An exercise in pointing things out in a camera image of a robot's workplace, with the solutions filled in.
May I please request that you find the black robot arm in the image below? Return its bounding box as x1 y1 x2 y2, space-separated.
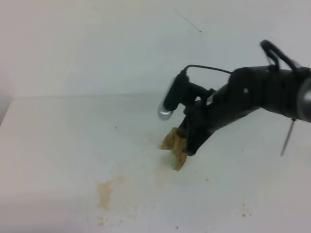
179 67 311 156

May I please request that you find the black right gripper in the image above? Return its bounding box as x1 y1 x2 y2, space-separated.
178 82 260 156

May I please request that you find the grey metal rod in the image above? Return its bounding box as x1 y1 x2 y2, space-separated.
280 119 296 156

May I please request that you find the black camera cable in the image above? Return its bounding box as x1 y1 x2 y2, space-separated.
181 64 233 76

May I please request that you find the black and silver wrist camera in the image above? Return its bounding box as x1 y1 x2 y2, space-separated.
157 71 215 121

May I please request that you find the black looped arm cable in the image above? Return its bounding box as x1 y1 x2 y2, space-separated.
259 40 304 72

